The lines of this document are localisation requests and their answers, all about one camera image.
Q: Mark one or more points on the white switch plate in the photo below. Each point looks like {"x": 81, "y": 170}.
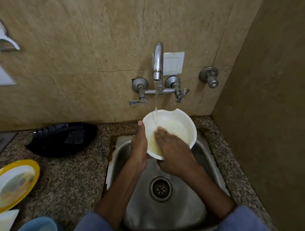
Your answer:
{"x": 174, "y": 63}

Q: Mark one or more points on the person's right hand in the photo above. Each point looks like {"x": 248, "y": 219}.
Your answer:
{"x": 176, "y": 157}

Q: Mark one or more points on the black ribbed plastic tray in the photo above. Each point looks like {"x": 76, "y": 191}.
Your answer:
{"x": 47, "y": 142}

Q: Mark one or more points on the white wall socket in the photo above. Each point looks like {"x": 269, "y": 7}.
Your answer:
{"x": 6, "y": 78}

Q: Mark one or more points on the dark scouring pad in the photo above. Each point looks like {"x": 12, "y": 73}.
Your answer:
{"x": 75, "y": 136}

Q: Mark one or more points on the grey flat tray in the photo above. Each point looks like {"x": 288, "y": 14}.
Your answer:
{"x": 6, "y": 140}

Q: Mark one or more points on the person's left blue sleeve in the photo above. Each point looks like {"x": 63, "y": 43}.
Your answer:
{"x": 95, "y": 223}

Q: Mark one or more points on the metal wall valve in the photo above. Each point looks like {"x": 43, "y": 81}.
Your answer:
{"x": 209, "y": 76}

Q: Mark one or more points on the yellow rimmed picture bowl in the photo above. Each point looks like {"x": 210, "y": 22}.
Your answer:
{"x": 14, "y": 185}

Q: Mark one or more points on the white rectangular plate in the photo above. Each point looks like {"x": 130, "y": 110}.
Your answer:
{"x": 7, "y": 221}

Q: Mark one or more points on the person's right forearm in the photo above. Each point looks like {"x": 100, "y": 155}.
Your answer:
{"x": 209, "y": 192}

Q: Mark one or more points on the white bowl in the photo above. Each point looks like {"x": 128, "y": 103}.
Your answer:
{"x": 176, "y": 126}

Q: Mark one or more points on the steel sink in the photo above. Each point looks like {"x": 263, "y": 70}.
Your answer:
{"x": 143, "y": 202}

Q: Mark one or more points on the person's left forearm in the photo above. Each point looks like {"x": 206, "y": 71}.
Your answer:
{"x": 119, "y": 197}

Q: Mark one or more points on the white grater peeler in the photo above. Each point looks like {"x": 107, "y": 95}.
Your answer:
{"x": 2, "y": 33}

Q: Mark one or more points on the metal wall faucet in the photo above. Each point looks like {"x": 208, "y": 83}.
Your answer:
{"x": 158, "y": 59}

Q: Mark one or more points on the person's left hand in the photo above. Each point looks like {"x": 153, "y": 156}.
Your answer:
{"x": 139, "y": 152}

